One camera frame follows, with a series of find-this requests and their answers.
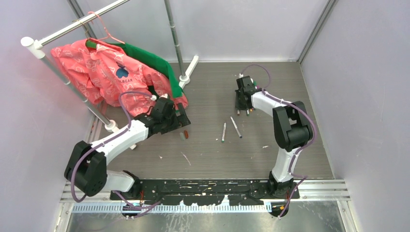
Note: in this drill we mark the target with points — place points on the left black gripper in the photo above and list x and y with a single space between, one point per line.
180 121

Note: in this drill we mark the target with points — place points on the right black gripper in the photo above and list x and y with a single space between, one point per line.
238 106

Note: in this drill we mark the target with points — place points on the blue-end marker pen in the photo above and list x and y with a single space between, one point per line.
236 127

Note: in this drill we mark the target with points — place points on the green-end marker pen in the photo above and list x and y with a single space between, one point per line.
223 132

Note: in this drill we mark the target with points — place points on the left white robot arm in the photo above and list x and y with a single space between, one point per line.
87 166

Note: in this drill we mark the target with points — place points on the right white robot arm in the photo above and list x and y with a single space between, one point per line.
292 129

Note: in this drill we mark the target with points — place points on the green cloth garment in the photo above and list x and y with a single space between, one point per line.
155 62

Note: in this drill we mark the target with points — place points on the pink patterned shirt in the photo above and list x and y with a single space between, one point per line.
133 84

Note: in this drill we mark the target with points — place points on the white metal clothes rack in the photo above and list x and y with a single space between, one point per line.
85 56

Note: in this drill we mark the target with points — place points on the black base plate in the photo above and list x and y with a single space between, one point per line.
205 192

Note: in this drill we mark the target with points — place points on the aluminium slotted rail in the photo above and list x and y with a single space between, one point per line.
121 207

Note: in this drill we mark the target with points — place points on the pink wire hanger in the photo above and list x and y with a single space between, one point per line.
108 34

